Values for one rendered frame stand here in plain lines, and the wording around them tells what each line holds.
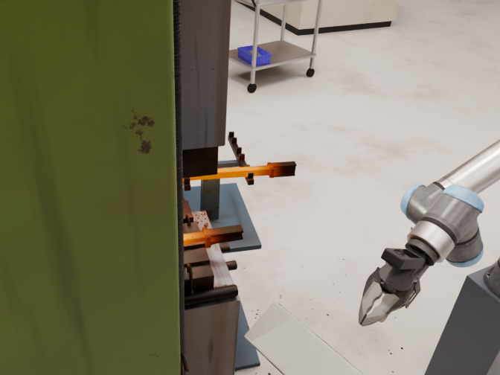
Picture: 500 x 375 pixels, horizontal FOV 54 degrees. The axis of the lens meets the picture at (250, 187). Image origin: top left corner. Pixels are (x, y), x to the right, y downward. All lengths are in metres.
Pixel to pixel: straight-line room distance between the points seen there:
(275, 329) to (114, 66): 0.50
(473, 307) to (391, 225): 1.23
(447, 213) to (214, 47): 0.60
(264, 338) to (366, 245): 2.15
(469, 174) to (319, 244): 1.65
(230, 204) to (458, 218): 1.02
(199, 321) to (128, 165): 0.72
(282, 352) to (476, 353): 1.38
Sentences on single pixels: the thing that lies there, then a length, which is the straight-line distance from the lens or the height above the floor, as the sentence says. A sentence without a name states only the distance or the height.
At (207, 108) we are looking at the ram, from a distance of 0.89.
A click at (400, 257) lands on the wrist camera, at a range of 0.99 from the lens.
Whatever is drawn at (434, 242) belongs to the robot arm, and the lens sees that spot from 1.09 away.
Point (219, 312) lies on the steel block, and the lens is 1.26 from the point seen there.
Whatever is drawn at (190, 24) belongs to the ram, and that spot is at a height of 1.60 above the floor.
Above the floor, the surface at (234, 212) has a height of 0.70.
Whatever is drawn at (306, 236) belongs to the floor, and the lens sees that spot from 2.92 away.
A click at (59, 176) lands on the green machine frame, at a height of 1.50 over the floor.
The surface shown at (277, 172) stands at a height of 0.95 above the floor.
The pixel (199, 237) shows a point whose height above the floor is 1.01.
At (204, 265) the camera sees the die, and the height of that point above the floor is 0.98.
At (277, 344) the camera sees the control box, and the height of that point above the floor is 1.18.
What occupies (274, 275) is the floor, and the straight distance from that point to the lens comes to 2.64.
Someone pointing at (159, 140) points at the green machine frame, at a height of 1.54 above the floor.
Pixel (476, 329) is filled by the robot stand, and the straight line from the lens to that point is 2.08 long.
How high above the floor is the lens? 1.83
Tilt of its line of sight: 34 degrees down
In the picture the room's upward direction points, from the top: 5 degrees clockwise
